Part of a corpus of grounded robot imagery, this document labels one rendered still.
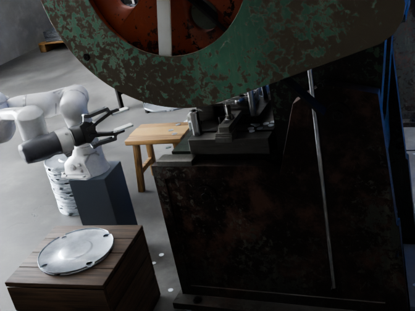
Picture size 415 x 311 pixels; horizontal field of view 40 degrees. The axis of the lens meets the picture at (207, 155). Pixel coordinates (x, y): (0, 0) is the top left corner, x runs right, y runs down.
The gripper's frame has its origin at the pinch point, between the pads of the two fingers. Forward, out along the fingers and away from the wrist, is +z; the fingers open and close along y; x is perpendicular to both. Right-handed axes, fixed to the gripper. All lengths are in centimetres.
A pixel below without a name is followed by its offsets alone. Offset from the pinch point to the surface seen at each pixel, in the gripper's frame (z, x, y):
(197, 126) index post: 18.9, -23.0, -4.4
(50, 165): -13, 105, -48
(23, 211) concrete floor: -33, 127, -78
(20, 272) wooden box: -53, 1, -43
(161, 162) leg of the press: 4.3, -17.5, -14.6
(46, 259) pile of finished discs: -43, 0, -42
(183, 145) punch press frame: 16.2, -13.1, -13.7
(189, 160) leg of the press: 11.6, -26.2, -14.1
